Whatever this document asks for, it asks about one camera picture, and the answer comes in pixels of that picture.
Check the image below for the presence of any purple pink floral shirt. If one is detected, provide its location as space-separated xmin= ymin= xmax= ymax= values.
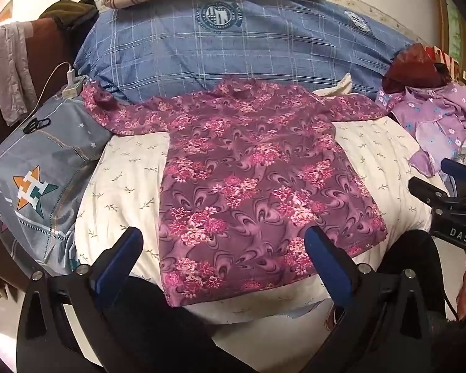
xmin=81 ymin=78 xmax=387 ymax=306

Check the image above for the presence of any lilac floral garment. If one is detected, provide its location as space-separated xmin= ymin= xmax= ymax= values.
xmin=375 ymin=83 xmax=466 ymax=178

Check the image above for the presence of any dark red cloth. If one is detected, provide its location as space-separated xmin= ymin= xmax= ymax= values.
xmin=382 ymin=43 xmax=452 ymax=94

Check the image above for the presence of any grey star-logo pillow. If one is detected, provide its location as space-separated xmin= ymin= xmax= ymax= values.
xmin=0 ymin=96 xmax=112 ymax=275

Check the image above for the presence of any blue plaid quilt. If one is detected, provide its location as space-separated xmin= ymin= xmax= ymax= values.
xmin=75 ymin=0 xmax=410 ymax=103

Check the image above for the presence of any black hair clip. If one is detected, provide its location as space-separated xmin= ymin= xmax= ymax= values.
xmin=22 ymin=118 xmax=52 ymax=134

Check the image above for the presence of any grey hanging towel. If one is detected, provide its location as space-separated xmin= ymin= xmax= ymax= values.
xmin=0 ymin=22 xmax=38 ymax=126

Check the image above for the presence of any dark green cloth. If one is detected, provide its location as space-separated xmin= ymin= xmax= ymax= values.
xmin=39 ymin=0 xmax=98 ymax=31

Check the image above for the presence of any white charger with cable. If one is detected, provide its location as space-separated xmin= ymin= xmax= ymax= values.
xmin=14 ymin=62 xmax=77 ymax=131

